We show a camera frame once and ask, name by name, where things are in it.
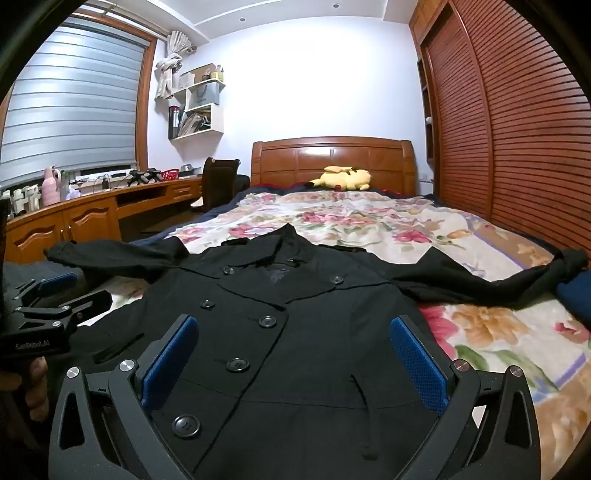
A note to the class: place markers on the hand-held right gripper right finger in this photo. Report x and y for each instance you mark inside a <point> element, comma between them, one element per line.
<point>418,364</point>

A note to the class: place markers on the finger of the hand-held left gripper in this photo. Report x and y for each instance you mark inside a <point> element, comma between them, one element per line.
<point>57,284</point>
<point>90,302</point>

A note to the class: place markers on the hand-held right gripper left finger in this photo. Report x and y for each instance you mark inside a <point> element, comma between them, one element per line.
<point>170,362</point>

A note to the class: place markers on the black buttoned coat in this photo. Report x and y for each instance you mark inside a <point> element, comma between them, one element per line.
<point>277,369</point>

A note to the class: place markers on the person's left hand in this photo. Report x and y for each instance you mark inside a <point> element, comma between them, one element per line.
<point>38,385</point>

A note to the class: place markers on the dark grey cloth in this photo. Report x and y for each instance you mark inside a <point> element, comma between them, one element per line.
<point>46,271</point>

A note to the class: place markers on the wooden desk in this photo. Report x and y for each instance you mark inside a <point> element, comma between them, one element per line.
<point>92,217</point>

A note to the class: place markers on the floral blanket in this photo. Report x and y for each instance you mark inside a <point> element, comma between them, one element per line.
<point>485,323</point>

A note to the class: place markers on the white desk ornament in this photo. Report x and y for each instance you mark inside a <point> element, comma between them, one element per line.
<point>27,198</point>

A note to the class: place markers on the pink bottle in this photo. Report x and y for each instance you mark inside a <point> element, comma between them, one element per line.
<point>51,187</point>

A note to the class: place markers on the red basket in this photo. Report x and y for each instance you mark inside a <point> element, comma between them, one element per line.
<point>169,175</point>

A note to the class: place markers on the dark blue cloth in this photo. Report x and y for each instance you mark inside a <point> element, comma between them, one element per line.
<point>575,297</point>

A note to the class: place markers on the dark brown chair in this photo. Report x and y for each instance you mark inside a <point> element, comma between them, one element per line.
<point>217,182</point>

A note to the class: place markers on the grey window blind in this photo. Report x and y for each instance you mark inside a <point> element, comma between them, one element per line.
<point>69,106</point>

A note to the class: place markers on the black binder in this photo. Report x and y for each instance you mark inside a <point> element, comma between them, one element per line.
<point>174,122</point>

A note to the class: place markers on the yellow plush toy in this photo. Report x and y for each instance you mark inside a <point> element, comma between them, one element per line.
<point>344,179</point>

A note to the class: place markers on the white hanging cloth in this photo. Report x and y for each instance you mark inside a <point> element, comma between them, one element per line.
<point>166,76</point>

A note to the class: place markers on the wooden bed headboard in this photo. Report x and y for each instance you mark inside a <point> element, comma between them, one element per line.
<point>300,161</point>

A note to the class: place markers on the grey bag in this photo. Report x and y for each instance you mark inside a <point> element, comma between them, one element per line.
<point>203,94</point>

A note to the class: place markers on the wooden louvered wardrobe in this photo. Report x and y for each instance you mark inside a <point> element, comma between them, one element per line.
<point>508,138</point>

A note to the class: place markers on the white folding fan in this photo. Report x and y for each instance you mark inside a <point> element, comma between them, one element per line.
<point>180,41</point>

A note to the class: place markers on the white wall shelf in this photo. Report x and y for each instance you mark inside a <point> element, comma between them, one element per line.
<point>214,120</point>

